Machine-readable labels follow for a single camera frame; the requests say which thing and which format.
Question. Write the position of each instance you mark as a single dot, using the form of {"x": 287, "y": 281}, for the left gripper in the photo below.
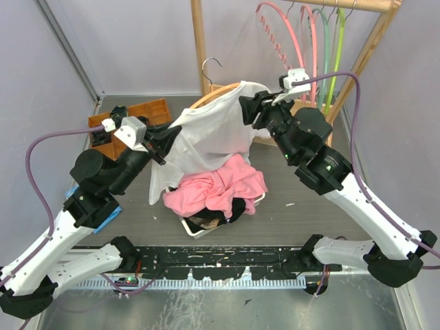
{"x": 161, "y": 142}

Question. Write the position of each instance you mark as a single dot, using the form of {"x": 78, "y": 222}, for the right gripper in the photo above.
{"x": 251, "y": 105}

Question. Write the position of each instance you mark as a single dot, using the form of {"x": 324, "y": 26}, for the orange hanger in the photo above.
{"x": 215, "y": 91}

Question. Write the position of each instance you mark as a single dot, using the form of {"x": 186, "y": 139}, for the white t shirt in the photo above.
{"x": 209, "y": 136}

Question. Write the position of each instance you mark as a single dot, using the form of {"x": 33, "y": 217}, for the salmon pink hanger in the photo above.
{"x": 309, "y": 40}

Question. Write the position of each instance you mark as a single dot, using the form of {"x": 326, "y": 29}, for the light pink t shirt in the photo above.
{"x": 216, "y": 189}

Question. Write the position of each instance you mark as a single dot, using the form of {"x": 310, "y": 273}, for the mint green hanger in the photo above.
{"x": 322, "y": 101}

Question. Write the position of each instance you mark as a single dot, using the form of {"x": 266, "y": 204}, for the black t shirt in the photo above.
{"x": 208, "y": 219}

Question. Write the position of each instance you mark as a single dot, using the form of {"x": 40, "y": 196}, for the green plastic hanger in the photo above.
{"x": 338, "y": 41}

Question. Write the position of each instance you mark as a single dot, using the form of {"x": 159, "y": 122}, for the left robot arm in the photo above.
{"x": 31, "y": 282}

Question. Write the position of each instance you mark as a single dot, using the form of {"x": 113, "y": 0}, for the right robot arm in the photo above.
{"x": 393, "y": 253}

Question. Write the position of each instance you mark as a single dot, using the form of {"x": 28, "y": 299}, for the rolled black sock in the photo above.
{"x": 144, "y": 120}

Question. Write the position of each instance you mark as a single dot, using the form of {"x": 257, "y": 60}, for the wooden compartment tray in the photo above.
{"x": 156, "y": 111}

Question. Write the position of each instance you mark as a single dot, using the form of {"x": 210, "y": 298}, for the rolled green sock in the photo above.
{"x": 119, "y": 111}

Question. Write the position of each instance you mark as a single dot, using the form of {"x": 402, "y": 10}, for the rolled dark sock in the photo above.
{"x": 99, "y": 138}

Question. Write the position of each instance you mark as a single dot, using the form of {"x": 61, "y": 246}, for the white perforated plastic basket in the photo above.
{"x": 198, "y": 233}

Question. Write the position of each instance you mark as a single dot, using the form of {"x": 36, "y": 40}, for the blue folded cloth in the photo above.
{"x": 106, "y": 220}

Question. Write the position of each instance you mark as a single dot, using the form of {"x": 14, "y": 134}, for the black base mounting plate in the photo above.
{"x": 220, "y": 263}

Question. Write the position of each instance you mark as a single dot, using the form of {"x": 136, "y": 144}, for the wooden clothes rack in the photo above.
{"x": 387, "y": 10}

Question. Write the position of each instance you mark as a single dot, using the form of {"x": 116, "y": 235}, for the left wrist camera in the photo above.
{"x": 131, "y": 132}

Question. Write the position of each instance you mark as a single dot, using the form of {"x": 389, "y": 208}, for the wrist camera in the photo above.
{"x": 131, "y": 132}
{"x": 292, "y": 86}

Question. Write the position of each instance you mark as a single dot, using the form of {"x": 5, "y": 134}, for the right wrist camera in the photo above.
{"x": 292, "y": 86}

